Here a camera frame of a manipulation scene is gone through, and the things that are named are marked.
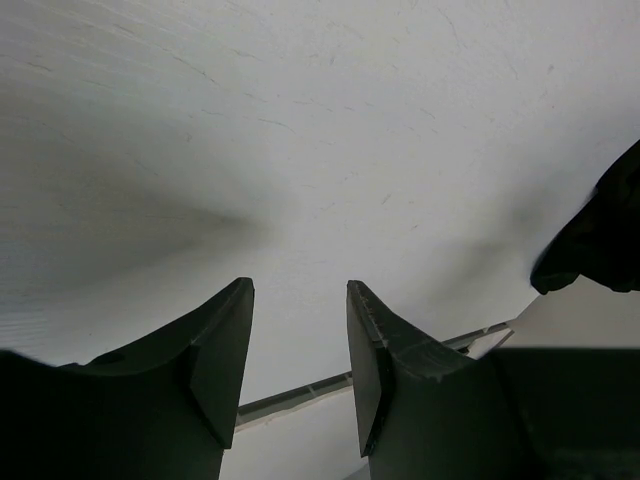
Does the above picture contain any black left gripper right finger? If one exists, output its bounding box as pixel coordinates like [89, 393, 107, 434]
[346, 280, 530, 479]

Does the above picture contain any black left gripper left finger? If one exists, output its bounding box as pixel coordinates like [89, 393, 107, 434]
[1, 278, 255, 479]

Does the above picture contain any aluminium table edge rail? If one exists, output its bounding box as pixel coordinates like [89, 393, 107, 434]
[235, 322, 514, 429]

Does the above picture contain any black skirt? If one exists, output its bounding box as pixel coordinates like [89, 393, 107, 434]
[530, 143, 639, 295]

